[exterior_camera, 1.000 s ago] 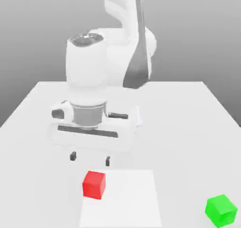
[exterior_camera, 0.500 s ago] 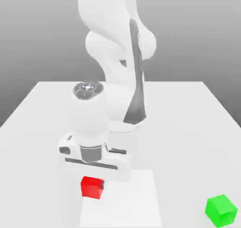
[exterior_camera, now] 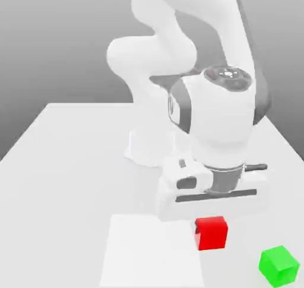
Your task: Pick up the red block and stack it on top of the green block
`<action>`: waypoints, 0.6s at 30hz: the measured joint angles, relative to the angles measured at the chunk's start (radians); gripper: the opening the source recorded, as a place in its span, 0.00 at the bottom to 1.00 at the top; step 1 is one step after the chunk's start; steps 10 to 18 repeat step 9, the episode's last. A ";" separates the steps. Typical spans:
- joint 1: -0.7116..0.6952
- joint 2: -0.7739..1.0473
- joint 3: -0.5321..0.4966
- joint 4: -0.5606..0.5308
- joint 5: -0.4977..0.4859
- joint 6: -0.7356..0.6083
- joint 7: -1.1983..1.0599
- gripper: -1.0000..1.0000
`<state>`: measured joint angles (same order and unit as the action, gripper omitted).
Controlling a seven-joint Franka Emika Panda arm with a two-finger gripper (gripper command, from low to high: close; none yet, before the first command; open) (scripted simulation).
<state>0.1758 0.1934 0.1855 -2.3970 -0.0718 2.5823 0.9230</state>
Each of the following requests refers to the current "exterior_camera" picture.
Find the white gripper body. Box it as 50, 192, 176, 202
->
155, 176, 269, 222

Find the small red cube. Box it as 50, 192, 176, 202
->
194, 216, 229, 251

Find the small green cube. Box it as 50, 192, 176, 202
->
258, 245, 300, 288

